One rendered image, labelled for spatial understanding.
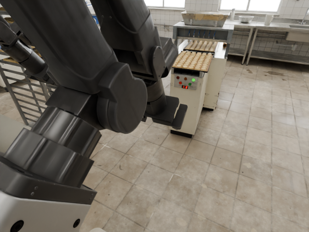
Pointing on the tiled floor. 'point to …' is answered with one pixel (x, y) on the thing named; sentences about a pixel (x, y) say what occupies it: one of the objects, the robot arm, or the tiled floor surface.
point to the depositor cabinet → (212, 77)
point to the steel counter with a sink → (293, 37)
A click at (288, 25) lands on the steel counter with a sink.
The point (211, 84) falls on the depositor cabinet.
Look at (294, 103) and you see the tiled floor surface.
